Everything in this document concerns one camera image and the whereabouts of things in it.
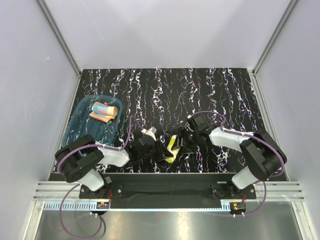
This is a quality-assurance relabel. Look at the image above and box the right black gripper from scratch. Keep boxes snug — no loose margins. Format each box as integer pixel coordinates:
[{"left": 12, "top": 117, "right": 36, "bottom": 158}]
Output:
[{"left": 170, "top": 126, "right": 200, "bottom": 155}]

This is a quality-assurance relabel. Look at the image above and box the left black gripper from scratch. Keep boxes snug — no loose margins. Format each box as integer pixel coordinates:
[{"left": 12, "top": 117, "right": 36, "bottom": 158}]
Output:
[{"left": 138, "top": 138, "right": 173, "bottom": 163}]

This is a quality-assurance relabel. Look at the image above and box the yellow cream towel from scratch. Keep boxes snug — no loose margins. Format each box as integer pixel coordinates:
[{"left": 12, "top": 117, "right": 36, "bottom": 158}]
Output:
[{"left": 166, "top": 135, "right": 179, "bottom": 164}]

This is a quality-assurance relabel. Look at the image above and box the orange polka dot towel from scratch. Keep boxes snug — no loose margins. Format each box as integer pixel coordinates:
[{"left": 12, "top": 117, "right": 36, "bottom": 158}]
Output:
[{"left": 89, "top": 101, "right": 118, "bottom": 123}]

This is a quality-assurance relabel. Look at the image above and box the blue transparent plastic bin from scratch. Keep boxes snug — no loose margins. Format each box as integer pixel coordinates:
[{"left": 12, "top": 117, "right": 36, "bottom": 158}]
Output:
[{"left": 61, "top": 95, "right": 123, "bottom": 147}]

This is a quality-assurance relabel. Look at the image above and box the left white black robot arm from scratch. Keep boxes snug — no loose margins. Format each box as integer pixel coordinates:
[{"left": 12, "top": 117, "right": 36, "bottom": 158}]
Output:
[{"left": 54, "top": 133, "right": 174, "bottom": 198}]

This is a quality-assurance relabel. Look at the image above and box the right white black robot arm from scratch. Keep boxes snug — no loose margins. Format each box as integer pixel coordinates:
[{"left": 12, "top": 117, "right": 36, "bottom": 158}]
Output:
[{"left": 169, "top": 126, "right": 287, "bottom": 199}]

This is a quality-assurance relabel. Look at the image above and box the black marbled table mat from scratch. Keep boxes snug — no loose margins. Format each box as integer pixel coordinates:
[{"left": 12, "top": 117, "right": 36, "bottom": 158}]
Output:
[{"left": 70, "top": 67, "right": 265, "bottom": 174}]

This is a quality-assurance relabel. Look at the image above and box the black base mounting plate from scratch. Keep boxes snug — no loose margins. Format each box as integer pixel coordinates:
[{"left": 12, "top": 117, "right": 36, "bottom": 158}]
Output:
[{"left": 79, "top": 173, "right": 257, "bottom": 200}]

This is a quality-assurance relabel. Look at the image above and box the left small connector box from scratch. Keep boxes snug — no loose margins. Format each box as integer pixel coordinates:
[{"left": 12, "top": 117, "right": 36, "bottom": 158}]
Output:
[{"left": 96, "top": 201, "right": 110, "bottom": 210}]

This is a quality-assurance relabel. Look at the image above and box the right orange connector box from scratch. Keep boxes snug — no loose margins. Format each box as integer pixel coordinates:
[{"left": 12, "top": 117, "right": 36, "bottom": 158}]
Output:
[{"left": 230, "top": 202, "right": 247, "bottom": 214}]

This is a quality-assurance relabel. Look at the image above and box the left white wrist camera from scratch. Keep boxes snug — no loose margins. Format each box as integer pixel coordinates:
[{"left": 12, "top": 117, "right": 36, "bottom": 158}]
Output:
[{"left": 141, "top": 126, "right": 157, "bottom": 141}]

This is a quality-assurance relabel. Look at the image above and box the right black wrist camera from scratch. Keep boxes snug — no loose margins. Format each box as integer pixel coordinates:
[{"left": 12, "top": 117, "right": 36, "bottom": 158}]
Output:
[{"left": 187, "top": 115, "right": 209, "bottom": 134}]

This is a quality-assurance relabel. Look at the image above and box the aluminium front rail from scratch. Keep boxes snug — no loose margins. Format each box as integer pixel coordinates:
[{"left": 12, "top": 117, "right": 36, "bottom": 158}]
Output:
[{"left": 33, "top": 181, "right": 304, "bottom": 212}]

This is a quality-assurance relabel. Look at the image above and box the left aluminium frame post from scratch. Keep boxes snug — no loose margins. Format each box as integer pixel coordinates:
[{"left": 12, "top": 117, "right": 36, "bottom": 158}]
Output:
[{"left": 35, "top": 0, "right": 82, "bottom": 78}]

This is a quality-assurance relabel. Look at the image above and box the aluminium frame post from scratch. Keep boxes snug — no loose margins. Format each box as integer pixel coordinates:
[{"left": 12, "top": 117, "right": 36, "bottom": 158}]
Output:
[
  {"left": 252, "top": 0, "right": 300, "bottom": 76},
  {"left": 35, "top": 0, "right": 82, "bottom": 78}
]

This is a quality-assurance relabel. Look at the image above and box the right aluminium frame post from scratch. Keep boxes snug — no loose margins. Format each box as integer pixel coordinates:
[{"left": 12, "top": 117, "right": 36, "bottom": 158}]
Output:
[{"left": 252, "top": 0, "right": 300, "bottom": 76}]

